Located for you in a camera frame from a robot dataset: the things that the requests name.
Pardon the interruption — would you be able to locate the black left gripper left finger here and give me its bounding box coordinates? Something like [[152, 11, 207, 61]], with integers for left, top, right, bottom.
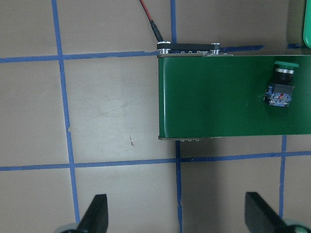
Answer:
[[76, 194, 108, 233]]

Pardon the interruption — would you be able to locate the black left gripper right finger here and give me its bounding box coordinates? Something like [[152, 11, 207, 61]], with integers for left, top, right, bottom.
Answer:
[[244, 192, 288, 233]]

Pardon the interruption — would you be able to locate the red black power cable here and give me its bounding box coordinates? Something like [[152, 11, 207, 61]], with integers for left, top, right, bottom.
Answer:
[[138, 0, 165, 43]]

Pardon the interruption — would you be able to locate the green plastic tray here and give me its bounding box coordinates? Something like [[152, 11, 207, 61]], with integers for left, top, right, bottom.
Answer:
[[303, 0, 311, 49]]

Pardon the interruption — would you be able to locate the green conveyor belt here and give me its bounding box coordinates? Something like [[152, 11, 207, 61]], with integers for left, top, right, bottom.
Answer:
[[158, 53, 311, 140]]

